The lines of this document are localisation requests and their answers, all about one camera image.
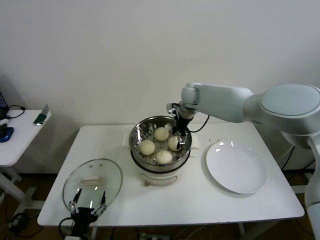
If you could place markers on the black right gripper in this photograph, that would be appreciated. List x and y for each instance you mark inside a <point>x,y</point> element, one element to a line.
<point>181,123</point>

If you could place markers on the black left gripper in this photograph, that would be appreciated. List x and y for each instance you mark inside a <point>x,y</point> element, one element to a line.
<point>83,218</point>

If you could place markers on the white steamed baozi bun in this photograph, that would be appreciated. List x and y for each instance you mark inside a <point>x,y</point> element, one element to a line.
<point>172,143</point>
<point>147,147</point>
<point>161,133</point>
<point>164,157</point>

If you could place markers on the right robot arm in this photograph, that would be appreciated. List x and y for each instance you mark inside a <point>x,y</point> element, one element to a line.
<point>225,102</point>

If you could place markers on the stainless steel steamer basket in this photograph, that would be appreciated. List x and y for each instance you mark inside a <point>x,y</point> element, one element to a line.
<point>140,130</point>

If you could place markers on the white electric cooking pot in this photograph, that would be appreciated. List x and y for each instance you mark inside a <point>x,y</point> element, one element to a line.
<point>155,178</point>

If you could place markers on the white round plate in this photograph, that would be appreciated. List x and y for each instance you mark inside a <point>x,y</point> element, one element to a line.
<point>235,167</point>

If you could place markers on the grey power strip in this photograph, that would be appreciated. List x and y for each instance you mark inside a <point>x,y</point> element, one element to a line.
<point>150,236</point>

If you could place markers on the white side table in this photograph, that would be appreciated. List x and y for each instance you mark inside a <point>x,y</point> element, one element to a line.
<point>22,140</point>

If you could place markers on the green white scraper tool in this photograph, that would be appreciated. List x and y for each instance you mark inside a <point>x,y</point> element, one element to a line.
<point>40,119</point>

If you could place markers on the blue plastic object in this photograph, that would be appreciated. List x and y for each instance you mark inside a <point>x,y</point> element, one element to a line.
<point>7,133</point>

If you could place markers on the dark laptop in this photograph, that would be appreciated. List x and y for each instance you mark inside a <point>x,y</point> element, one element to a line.
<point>1,102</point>

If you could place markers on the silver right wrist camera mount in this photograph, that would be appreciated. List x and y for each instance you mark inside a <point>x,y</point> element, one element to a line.
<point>173,108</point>

